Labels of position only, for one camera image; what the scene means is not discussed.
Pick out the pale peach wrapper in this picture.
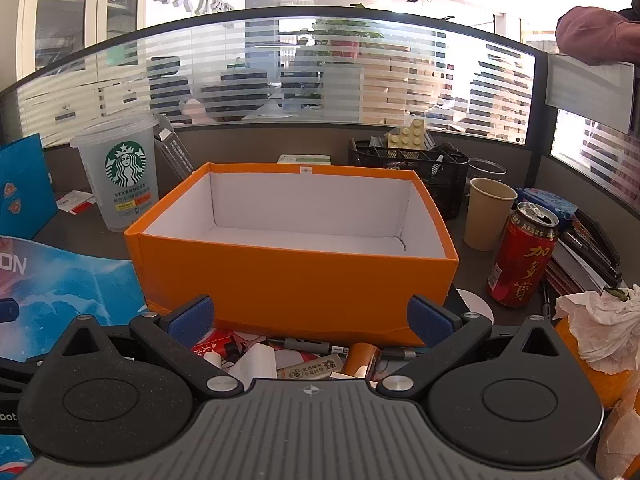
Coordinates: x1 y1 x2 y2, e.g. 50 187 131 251
594 394 640 480

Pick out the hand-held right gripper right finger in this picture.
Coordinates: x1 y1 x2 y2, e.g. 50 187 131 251
375 294 577 402

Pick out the small white box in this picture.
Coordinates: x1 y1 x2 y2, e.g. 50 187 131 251
277 153 334 166

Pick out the black mesh desk organizer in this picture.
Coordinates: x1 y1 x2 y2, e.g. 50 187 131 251
348 138 471 221

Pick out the brown tape roll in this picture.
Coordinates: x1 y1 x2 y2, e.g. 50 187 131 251
342 342 382 379

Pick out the dark grey pen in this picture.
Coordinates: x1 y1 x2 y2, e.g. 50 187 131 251
379 347 427 362

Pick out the cream building brick plate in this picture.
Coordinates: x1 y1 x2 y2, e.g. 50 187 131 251
383 115 434 151

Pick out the orange cardboard box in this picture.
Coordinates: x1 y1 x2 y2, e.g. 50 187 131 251
124 162 460 349

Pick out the clear acrylic sign holder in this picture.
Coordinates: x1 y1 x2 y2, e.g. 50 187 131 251
152 112 197 182

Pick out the red white tube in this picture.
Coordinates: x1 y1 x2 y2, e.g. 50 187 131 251
192 329 242 367

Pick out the clear plastic cup green logo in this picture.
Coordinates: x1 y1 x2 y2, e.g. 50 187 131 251
69 112 161 234

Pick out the green and white tube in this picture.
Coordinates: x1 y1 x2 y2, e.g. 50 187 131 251
276 353 347 382

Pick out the printed anime desk mat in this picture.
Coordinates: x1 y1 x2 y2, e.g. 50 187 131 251
0 235 149 361

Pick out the red drink can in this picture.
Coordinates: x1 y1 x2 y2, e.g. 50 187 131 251
487 201 560 309

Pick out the red and white card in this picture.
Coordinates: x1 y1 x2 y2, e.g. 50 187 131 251
54 190 97 216

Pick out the orange citrus fruit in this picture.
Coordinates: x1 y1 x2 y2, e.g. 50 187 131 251
552 317 640 411

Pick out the white glass-door cabinet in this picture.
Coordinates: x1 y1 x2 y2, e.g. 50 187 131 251
19 0 147 82

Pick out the potted green plant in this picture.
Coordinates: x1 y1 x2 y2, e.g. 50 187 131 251
314 18 387 59

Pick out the black gel pen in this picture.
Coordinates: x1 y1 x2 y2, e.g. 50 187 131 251
264 337 332 357

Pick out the white partition panel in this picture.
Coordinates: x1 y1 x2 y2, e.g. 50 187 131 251
544 52 637 136

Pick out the white eraser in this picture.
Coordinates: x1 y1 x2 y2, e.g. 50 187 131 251
227 344 279 382

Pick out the blue paper folder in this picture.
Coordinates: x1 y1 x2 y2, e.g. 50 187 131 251
0 132 59 241

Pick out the blue snack packet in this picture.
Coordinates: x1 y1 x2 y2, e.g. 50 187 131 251
515 187 582 222

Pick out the beige paper cup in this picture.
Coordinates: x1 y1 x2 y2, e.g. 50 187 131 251
463 177 519 253

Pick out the stack of notebooks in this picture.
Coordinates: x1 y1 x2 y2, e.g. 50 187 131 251
542 209 624 297

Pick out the crumpled white tissue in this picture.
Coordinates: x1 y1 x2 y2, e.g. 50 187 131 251
553 287 640 377

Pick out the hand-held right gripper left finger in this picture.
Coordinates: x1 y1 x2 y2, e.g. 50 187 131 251
49 294 245 402

